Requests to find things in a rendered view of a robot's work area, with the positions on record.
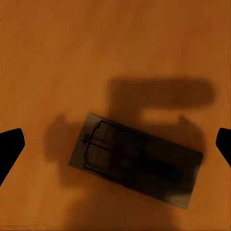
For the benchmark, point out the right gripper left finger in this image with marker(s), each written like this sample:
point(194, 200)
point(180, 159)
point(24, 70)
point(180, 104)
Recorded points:
point(12, 143)

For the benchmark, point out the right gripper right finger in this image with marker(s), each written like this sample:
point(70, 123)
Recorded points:
point(223, 143)

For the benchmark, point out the mousetrap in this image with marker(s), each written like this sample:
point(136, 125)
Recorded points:
point(134, 159)

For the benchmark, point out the cabinet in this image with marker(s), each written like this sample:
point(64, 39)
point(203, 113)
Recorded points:
point(162, 67)

